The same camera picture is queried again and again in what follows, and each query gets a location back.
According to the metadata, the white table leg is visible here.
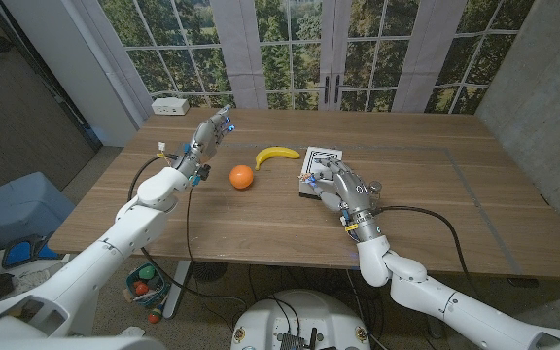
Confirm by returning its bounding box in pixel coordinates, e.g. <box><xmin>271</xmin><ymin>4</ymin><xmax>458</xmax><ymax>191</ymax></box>
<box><xmin>162</xmin><ymin>260</ymin><xmax>193</xmax><ymax>321</ymax></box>

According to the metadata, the dark wooden door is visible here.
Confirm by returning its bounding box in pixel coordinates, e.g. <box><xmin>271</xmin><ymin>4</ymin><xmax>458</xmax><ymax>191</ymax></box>
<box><xmin>0</xmin><ymin>0</ymin><xmax>104</xmax><ymax>203</ymax></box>

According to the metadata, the white power strip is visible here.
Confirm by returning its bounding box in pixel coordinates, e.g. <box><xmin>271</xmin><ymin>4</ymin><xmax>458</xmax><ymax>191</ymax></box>
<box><xmin>151</xmin><ymin>96</ymin><xmax>191</xmax><ymax>117</ymax></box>

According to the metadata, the orange fruit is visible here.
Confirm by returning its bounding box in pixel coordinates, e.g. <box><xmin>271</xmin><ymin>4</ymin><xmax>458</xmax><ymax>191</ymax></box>
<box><xmin>228</xmin><ymin>164</ymin><xmax>255</xmax><ymax>191</ymax></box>

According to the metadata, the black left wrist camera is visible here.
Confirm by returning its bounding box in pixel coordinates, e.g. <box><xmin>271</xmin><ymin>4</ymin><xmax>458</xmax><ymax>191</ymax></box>
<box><xmin>191</xmin><ymin>163</ymin><xmax>213</xmax><ymax>189</ymax></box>

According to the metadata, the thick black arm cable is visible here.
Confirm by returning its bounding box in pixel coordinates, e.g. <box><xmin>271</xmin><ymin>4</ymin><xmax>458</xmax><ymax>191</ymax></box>
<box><xmin>374</xmin><ymin>204</ymin><xmax>485</xmax><ymax>302</ymax></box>
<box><xmin>127</xmin><ymin>154</ymin><xmax>248</xmax><ymax>312</ymax></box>

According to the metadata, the printed window backdrop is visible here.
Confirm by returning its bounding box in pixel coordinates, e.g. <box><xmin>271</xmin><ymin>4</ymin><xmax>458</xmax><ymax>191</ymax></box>
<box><xmin>73</xmin><ymin>0</ymin><xmax>539</xmax><ymax>116</ymax></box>

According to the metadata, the yellow banana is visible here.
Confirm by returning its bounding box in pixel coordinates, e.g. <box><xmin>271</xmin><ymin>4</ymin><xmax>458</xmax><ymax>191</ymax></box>
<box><xmin>254</xmin><ymin>145</ymin><xmax>302</xmax><ymax>172</ymax></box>

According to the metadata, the white box with black frame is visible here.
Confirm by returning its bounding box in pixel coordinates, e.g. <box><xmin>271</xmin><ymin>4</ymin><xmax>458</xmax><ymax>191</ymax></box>
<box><xmin>298</xmin><ymin>146</ymin><xmax>344</xmax><ymax>200</ymax></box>

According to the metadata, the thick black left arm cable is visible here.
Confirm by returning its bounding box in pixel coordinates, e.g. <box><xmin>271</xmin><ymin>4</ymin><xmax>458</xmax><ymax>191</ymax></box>
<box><xmin>127</xmin><ymin>154</ymin><xmax>248</xmax><ymax>312</ymax></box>

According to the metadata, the blue basket of toys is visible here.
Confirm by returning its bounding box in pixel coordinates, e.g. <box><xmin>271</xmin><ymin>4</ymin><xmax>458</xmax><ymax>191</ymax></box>
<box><xmin>124</xmin><ymin>262</ymin><xmax>170</xmax><ymax>308</ymax></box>

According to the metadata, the blue-grey upholstered seat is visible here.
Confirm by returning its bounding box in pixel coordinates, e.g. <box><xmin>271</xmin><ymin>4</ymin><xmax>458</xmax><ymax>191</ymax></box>
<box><xmin>0</xmin><ymin>170</ymin><xmax>77</xmax><ymax>249</ymax></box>

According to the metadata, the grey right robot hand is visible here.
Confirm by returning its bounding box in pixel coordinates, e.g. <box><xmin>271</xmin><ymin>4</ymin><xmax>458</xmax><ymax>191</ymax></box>
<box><xmin>307</xmin><ymin>157</ymin><xmax>374</xmax><ymax>218</ymax></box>

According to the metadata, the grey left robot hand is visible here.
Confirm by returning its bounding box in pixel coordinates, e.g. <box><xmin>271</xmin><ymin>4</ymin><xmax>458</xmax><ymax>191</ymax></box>
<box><xmin>175</xmin><ymin>103</ymin><xmax>236</xmax><ymax>179</ymax></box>

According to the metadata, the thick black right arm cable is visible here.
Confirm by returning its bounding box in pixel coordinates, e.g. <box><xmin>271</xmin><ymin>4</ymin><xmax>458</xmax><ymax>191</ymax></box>
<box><xmin>374</xmin><ymin>204</ymin><xmax>485</xmax><ymax>302</ymax></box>

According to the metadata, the small orange floor toy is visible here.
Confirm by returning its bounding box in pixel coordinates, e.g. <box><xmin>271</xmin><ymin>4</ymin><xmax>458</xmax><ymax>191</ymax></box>
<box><xmin>147</xmin><ymin>305</ymin><xmax>167</xmax><ymax>325</ymax></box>

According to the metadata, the thin black camera cable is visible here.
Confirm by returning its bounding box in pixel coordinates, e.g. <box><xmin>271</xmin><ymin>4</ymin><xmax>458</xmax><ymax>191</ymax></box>
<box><xmin>184</xmin><ymin>186</ymin><xmax>198</xmax><ymax>266</ymax></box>

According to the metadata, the black round floor disc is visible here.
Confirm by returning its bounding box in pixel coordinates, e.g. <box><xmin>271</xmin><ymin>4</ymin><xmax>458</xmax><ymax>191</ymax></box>
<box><xmin>191</xmin><ymin>261</ymin><xmax>230</xmax><ymax>284</ymax></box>

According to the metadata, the white robot torso base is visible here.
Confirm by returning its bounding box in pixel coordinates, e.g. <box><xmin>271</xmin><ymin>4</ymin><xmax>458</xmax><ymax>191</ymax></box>
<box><xmin>229</xmin><ymin>289</ymin><xmax>372</xmax><ymax>350</ymax></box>

